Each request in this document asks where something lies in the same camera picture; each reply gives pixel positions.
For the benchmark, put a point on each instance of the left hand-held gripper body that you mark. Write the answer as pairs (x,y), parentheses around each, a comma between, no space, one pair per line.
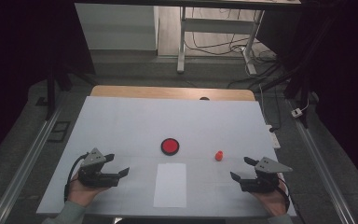
(94,179)

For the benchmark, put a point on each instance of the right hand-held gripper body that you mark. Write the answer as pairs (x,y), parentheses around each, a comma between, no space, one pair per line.
(261,185)

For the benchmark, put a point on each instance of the orange stamp cap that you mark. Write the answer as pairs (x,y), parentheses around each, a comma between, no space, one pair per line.
(218,158)

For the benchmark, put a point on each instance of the orange stamp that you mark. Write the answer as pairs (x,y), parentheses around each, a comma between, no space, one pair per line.
(219,153)

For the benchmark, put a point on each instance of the white paper sheet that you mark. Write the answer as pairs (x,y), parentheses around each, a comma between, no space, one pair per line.
(170,186)

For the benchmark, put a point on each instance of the round black red ink pad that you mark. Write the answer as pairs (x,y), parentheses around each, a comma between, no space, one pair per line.
(170,146)

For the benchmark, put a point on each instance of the person's left hand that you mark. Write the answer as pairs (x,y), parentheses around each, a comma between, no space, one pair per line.
(80,194)

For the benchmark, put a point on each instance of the person's right hand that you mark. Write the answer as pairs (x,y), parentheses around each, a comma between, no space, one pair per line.
(273,202)

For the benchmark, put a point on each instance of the white power strip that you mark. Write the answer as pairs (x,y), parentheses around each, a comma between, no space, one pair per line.
(274,138)

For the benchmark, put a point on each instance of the dark round table grommet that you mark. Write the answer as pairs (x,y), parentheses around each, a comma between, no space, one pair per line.
(204,98)

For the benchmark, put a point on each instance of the black metal stand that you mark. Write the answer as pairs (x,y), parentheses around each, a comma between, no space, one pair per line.
(298,84)
(51,93)

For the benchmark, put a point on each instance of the white cabinet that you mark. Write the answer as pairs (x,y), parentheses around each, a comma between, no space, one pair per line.
(118,28)

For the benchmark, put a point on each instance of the white-legged desk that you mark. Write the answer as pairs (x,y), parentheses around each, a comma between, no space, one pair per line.
(181,46)

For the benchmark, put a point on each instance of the black curtain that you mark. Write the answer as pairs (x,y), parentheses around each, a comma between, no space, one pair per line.
(18,46)
(348,62)

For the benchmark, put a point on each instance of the aluminium floor rail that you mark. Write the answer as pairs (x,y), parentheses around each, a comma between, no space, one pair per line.
(28,161)
(320,165)

